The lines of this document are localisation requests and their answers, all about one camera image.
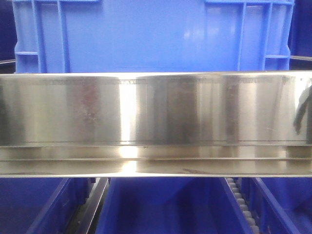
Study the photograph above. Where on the stainless steel shelf beam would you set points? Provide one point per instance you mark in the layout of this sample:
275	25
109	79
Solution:
156	124

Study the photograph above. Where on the white roller track rail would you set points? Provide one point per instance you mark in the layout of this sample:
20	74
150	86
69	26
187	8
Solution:
243	205

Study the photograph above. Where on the large blue plastic bin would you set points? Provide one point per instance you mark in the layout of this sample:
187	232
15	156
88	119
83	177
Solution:
82	36

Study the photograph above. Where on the lower right blue bin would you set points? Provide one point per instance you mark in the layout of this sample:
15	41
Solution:
279	205

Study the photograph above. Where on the lower middle blue bin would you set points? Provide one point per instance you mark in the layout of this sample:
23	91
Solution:
171	205

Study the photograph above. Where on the dark metal divider rail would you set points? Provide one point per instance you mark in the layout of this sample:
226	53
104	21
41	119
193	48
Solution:
85	219

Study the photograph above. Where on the lower left blue bin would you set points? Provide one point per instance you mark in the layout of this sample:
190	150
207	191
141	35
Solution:
40	205

